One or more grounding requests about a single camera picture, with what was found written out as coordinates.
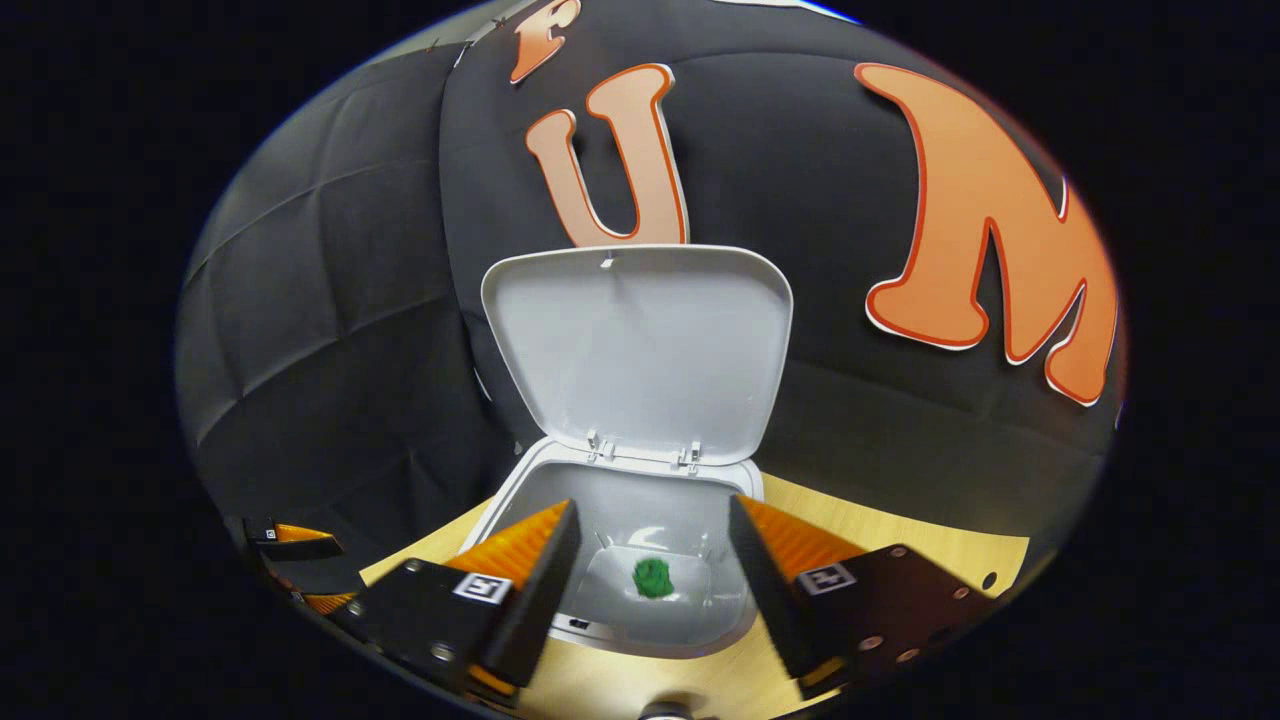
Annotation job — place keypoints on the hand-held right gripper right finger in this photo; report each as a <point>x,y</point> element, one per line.
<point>765,600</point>

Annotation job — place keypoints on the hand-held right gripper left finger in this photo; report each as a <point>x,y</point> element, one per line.
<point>540,600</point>

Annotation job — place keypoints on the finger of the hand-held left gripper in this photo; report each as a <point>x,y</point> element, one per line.
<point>325,580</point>
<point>305,549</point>

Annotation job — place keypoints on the green paper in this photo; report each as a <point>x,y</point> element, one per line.
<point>652,578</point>

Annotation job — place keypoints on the white desktop garbage bin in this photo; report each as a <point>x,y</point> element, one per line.
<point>640,350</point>

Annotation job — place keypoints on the wooden desktop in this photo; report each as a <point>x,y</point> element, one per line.
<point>900,540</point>

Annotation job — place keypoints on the black backdrop cloth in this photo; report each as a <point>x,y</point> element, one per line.
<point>330,300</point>

